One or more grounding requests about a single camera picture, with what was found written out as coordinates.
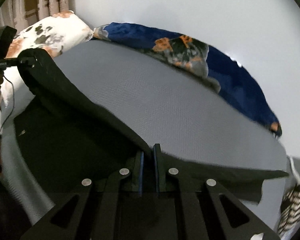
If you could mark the black white striped cloth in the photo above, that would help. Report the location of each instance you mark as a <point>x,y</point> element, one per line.
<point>290,207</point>

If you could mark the beige striped curtain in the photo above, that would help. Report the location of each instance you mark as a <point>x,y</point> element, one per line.
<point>20,14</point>

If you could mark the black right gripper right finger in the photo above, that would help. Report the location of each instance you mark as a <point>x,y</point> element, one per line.
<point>160,171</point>

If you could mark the grey mesh mattress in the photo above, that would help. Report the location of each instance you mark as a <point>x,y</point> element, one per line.
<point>54,146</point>

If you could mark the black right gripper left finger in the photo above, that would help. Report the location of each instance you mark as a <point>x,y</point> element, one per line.
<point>138,173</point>

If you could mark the navy floral blanket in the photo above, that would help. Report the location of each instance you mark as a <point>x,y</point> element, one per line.
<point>216,70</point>

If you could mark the black pants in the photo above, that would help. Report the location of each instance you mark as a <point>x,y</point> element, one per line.
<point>38,78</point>

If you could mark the white floral pillow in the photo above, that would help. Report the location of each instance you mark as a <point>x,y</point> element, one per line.
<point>56,34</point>

